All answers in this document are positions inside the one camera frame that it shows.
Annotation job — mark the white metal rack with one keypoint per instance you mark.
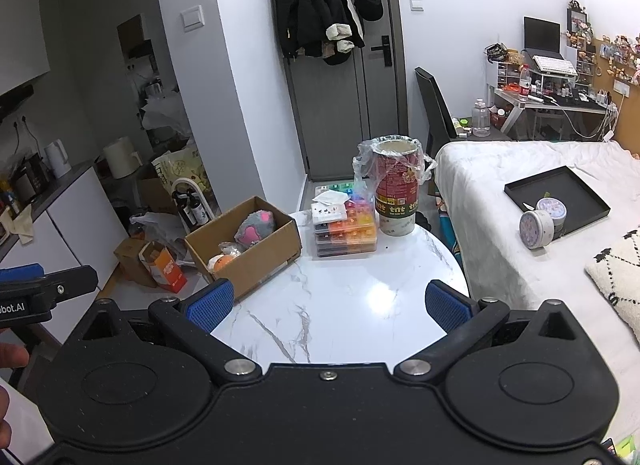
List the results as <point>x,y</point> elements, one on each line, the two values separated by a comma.
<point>187,180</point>

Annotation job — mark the yellow printed bag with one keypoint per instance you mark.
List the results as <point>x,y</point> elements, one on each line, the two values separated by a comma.
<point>180,165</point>

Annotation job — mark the black laptop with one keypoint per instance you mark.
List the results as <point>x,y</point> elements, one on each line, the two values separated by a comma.
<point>542,35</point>

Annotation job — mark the white keyboard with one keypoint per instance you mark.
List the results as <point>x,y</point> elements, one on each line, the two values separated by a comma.
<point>552,65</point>

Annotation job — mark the black tray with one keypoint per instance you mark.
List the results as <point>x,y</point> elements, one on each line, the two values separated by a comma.
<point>550,185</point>

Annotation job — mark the white card packet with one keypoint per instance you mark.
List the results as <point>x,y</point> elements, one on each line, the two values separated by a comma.
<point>327,210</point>

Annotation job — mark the small brown cardboard box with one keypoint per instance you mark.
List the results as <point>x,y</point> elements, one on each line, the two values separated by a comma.
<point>127,257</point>

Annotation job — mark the white kettle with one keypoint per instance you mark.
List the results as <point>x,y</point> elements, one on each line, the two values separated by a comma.
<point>57,160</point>

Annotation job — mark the stack of colourful bead boxes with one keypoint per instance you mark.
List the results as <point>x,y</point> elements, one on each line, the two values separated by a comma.
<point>350,235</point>

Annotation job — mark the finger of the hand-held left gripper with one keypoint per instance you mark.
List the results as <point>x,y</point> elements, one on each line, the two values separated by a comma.
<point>60,282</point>

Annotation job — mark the white wall cabinet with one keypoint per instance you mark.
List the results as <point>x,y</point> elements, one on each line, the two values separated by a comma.
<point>22,35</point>

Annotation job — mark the orange carton box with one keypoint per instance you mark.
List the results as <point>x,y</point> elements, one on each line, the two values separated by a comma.
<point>167,270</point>

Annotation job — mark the small white wall switch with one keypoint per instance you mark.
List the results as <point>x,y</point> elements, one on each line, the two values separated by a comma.
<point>415,3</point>

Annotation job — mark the red paper bucket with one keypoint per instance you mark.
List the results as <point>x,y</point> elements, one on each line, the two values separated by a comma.
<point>395,205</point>

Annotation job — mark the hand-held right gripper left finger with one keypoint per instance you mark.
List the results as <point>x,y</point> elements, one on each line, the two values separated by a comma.
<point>210,305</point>

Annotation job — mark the person's left hand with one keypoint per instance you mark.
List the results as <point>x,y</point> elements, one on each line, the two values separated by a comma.
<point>12,356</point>

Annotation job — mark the white floor cabinet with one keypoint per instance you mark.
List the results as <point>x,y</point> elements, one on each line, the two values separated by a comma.
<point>75,220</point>

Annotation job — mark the red label water bottle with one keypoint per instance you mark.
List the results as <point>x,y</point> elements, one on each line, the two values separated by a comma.
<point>525,82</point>

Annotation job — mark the white light switch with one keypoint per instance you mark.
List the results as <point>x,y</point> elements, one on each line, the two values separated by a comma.
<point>193,18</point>

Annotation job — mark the grey door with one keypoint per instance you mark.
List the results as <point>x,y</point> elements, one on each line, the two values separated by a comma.
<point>350,110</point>

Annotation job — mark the burger plush toy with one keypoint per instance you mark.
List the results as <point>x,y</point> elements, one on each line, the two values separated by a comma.
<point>222,262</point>

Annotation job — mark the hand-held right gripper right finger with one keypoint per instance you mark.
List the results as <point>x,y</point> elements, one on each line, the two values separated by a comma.
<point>447,307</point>

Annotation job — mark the grey pink plush toy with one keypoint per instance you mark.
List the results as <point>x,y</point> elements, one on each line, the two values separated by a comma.
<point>255,230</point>

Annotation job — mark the black chair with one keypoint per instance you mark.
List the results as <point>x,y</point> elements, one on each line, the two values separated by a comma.
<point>432,105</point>

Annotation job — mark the white air fryer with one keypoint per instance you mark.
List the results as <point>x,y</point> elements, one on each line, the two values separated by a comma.
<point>122,157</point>

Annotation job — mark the black pump bottle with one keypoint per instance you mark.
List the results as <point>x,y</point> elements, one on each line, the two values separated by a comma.
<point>199,212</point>

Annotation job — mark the white desk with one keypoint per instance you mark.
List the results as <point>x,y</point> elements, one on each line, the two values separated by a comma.
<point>505,95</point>

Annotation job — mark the cork wall panel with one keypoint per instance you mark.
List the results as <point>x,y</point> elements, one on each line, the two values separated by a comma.
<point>630,130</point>

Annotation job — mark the clear plastic jar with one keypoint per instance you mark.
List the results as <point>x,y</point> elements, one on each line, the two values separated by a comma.
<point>481,120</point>

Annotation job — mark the white plastic bag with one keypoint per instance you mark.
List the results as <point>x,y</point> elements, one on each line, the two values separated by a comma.
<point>160,222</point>

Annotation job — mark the pile of white plastic bags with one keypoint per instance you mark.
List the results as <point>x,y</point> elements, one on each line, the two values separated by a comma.
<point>165,115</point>

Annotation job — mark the round lavender tin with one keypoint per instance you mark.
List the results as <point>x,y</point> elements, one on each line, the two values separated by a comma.
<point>552,207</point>
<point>532,230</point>

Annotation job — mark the clear plastic liner bag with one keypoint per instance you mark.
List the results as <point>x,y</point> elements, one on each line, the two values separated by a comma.
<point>362,165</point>

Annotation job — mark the white black patterned pillow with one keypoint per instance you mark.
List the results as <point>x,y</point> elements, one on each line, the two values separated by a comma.
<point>620,275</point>

